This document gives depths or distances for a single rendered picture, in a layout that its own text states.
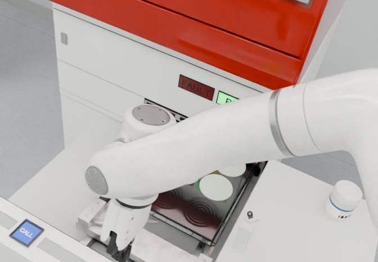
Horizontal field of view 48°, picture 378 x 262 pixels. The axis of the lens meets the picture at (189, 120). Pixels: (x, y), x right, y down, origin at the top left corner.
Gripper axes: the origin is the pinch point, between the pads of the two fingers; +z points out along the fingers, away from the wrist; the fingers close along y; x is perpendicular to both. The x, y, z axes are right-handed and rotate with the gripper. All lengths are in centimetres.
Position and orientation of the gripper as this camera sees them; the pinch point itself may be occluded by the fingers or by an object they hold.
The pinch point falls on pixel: (121, 251)
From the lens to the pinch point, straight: 87.4
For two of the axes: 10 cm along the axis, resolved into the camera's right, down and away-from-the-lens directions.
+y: -4.2, 3.8, -8.2
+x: 8.8, 4.0, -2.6
